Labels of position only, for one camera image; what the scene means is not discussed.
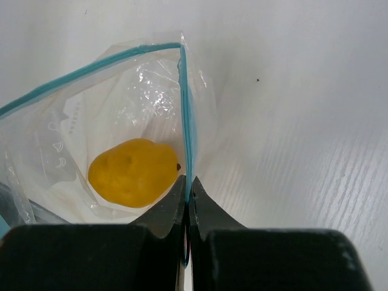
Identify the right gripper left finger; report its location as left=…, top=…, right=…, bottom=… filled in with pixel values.
left=1, top=176, right=186, bottom=290

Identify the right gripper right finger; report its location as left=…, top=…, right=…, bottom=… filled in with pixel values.
left=188, top=179, right=372, bottom=290

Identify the orange fake food piece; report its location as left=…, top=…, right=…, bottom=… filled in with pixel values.
left=88, top=138, right=181, bottom=208

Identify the clear zip top bag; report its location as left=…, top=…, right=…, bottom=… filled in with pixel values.
left=1, top=32, right=217, bottom=233

